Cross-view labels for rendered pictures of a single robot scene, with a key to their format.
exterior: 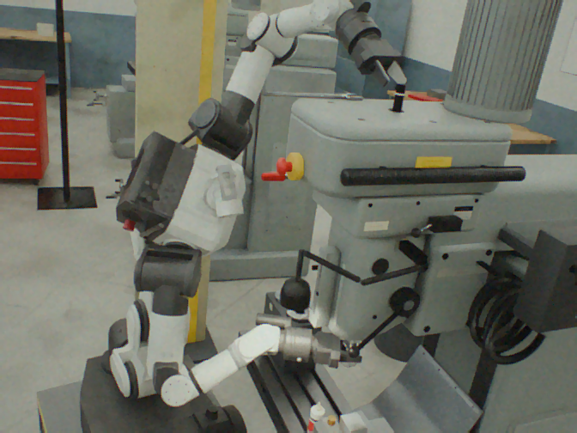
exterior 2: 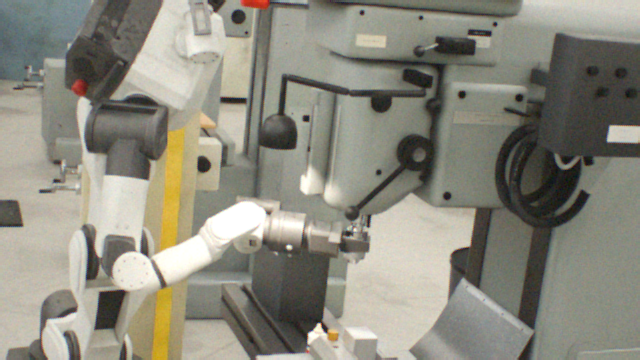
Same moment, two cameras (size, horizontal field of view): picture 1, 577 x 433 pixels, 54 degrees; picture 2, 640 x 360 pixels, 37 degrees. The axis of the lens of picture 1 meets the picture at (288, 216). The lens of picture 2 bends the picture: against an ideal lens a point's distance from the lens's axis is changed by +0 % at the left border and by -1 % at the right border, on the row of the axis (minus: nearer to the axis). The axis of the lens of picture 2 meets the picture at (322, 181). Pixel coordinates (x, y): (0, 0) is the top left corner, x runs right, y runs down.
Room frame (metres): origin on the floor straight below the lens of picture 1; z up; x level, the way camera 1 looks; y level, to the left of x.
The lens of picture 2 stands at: (-0.66, -0.20, 1.84)
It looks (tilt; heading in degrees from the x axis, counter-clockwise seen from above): 14 degrees down; 2
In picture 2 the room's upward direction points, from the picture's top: 7 degrees clockwise
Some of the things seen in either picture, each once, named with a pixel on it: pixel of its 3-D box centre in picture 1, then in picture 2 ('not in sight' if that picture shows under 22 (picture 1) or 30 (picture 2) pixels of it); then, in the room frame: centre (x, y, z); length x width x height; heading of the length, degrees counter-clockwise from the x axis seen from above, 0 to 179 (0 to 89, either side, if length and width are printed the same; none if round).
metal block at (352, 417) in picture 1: (352, 429); (359, 345); (1.20, -0.24, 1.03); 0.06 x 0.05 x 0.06; 24
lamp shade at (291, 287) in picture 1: (295, 290); (279, 129); (1.14, -0.04, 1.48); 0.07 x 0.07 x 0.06
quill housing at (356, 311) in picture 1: (367, 274); (372, 131); (1.28, -0.21, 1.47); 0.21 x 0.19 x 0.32; 24
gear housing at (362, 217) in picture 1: (395, 197); (402, 29); (1.29, -0.25, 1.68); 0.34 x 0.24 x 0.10; 114
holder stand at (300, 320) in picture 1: (290, 328); (289, 267); (1.66, -0.05, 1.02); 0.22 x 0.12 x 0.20; 25
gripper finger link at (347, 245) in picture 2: (349, 358); (354, 246); (1.24, -0.21, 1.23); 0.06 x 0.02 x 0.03; 89
